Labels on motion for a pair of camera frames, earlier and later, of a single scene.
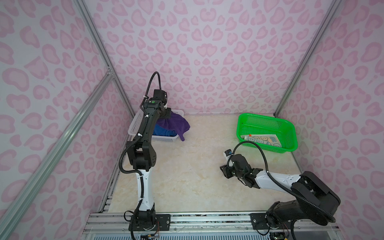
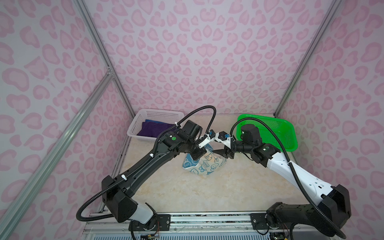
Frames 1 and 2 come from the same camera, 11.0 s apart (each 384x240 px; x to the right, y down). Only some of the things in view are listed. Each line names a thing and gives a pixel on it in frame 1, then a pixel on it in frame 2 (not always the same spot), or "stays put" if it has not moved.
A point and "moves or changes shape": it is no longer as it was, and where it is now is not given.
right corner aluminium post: x=331 y=12 stays put
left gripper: x=168 y=117 -> x=197 y=157
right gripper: x=224 y=169 -> x=222 y=152
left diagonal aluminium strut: x=12 y=203 stays put
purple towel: x=175 y=122 moves or changes shape
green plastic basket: x=273 y=134 stays put
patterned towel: x=270 y=139 moves or changes shape
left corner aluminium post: x=91 y=27 stays put
